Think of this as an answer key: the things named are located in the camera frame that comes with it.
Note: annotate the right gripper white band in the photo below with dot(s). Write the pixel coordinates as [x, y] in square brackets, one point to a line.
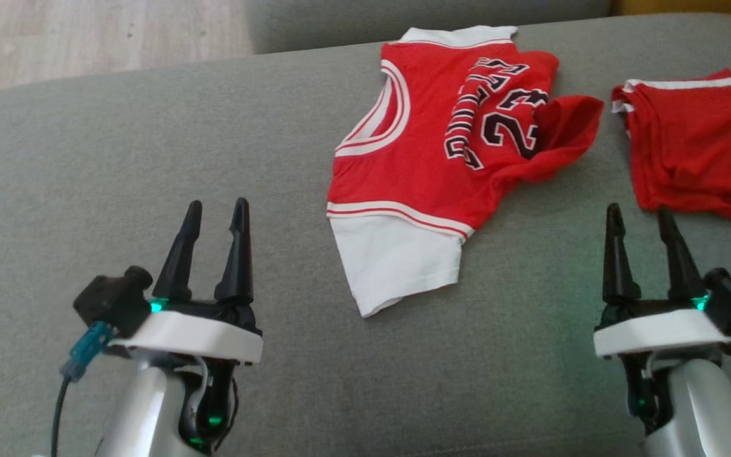
[664, 333]

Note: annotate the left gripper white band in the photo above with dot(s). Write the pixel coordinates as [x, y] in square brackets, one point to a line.
[194, 336]

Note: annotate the red white-striped shorts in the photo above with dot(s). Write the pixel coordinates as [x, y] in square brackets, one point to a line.
[695, 152]

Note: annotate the red white basketball jersey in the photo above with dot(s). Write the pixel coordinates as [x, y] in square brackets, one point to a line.
[416, 171]

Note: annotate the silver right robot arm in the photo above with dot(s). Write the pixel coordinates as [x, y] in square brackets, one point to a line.
[702, 406]

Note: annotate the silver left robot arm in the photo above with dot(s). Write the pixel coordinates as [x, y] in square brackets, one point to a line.
[143, 412]

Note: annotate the wide grey sofa chaise cushion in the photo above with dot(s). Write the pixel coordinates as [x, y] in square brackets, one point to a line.
[150, 127]

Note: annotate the large yellow sofa back cushion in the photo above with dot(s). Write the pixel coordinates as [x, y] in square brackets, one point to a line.
[689, 5]

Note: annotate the grey sofa seat cushion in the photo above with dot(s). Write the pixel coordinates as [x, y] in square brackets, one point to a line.
[340, 19]

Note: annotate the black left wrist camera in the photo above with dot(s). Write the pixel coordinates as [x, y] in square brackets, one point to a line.
[111, 301]

